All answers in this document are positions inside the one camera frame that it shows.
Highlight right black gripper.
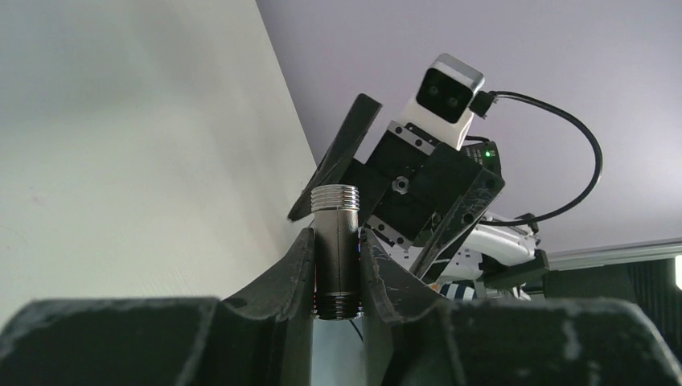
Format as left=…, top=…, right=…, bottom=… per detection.
left=287, top=93, right=504, bottom=283

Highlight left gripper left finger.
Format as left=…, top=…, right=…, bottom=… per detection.
left=1, top=228, right=314, bottom=385

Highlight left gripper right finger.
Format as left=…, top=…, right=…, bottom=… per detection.
left=360, top=231, right=681, bottom=385

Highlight silver metal tee fitting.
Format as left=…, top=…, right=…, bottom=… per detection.
left=311, top=184, right=361, bottom=320

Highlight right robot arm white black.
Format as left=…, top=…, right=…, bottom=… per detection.
left=289, top=94, right=548, bottom=298

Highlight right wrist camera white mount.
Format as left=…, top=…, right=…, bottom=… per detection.
left=397, top=53, right=485, bottom=150

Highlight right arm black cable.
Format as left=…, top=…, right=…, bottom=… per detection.
left=468, top=89, right=604, bottom=228

